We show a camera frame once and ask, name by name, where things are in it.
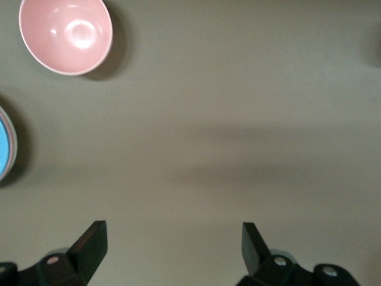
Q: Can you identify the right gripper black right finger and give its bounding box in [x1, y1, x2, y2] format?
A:
[236, 222, 361, 286]

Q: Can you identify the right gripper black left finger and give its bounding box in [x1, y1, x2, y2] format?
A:
[0, 220, 108, 286]

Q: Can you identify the beige shallow plate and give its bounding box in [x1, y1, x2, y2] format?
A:
[0, 104, 18, 184]

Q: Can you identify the small pink bowl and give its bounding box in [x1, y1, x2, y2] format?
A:
[18, 0, 114, 76]

